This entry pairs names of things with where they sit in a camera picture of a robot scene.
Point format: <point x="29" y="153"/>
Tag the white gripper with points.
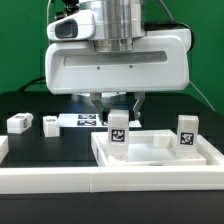
<point x="158" y="62"/>

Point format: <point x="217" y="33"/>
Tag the white square table top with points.
<point x="154" y="148"/>

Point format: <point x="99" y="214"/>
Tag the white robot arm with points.
<point x="105" y="46"/>

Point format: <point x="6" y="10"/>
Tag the white sheet with tags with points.
<point x="80" y="120"/>

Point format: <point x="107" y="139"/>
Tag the white U-shaped fence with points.
<point x="111" y="179"/>

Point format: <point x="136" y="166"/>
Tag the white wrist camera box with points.
<point x="78" y="26"/>

